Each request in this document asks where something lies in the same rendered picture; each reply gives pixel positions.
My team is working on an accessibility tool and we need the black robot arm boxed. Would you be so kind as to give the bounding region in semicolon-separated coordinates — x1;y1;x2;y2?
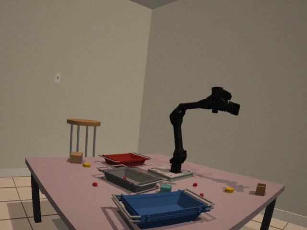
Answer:
169;87;232;174

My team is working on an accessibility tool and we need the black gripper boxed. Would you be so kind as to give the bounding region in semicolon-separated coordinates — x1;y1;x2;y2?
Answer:
207;95;240;115

